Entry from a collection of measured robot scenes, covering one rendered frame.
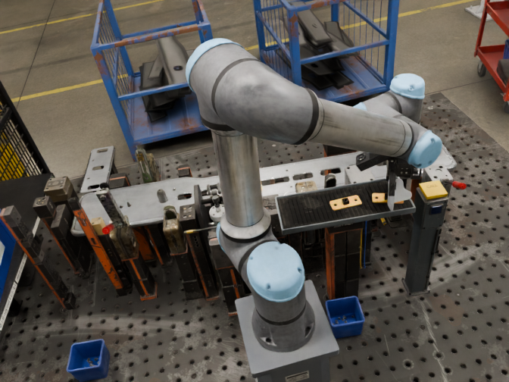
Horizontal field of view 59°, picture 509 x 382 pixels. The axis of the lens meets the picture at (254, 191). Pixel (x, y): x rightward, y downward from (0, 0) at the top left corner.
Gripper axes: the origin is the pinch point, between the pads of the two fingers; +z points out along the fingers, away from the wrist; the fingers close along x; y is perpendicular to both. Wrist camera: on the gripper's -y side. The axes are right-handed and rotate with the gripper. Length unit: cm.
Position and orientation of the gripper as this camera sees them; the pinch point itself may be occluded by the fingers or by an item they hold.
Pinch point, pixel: (388, 194)
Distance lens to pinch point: 131.4
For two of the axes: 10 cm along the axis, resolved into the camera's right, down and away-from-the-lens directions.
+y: 9.8, 0.2, -2.1
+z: 1.3, 7.4, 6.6
